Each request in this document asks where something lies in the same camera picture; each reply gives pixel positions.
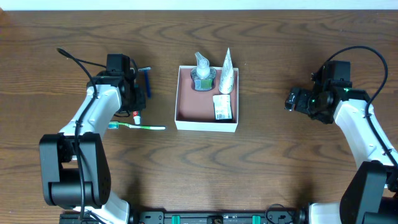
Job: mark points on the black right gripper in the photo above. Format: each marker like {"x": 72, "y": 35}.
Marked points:
{"x": 294, "y": 101}

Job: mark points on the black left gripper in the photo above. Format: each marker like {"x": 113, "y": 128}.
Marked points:
{"x": 138, "y": 101}

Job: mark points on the green red toothpaste tube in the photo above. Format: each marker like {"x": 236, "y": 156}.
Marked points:
{"x": 137, "y": 117}

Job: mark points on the blue disposable razor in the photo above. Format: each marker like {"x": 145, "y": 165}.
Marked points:
{"x": 146, "y": 70}

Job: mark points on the green white toothbrush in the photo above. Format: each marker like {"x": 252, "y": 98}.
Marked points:
{"x": 117, "y": 124}

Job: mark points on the clear blue soap pump bottle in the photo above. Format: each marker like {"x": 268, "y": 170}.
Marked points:
{"x": 203, "y": 75}

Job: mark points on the green white soap packet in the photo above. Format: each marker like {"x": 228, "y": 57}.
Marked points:
{"x": 222, "y": 107}

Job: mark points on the white lotion tube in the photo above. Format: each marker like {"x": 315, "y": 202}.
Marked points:
{"x": 227, "y": 75}

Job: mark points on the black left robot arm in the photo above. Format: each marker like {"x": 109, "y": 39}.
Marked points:
{"x": 75, "y": 172}

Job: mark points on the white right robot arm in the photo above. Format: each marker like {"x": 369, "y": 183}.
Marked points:
{"x": 375, "y": 157}

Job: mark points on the white box with pink inside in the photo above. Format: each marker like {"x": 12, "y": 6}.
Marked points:
{"x": 194, "y": 110}

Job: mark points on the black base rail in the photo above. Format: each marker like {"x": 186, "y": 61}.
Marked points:
{"x": 275, "y": 214}

